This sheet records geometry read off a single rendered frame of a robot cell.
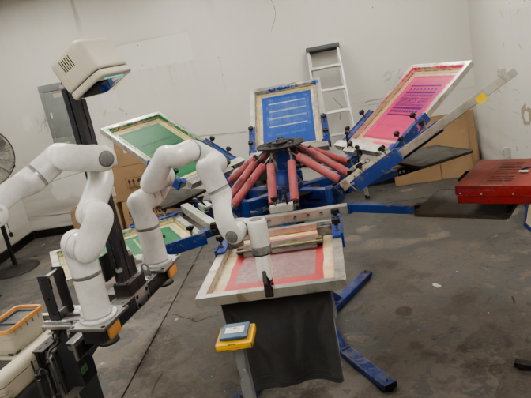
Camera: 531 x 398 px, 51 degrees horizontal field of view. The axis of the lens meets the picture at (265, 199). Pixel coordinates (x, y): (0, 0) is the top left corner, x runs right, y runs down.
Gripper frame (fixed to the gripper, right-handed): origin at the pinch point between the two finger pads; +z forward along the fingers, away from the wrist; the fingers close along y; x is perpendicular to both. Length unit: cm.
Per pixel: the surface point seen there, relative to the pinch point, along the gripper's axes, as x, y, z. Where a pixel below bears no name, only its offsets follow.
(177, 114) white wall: -149, -470, -44
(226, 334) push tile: -14.6, 21.5, 5.4
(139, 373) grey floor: -116, -119, 97
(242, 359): -10.9, 20.5, 16.5
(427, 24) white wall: 156, -468, -92
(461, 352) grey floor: 86, -102, 98
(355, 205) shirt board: 39, -118, 5
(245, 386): -12.3, 20.0, 27.5
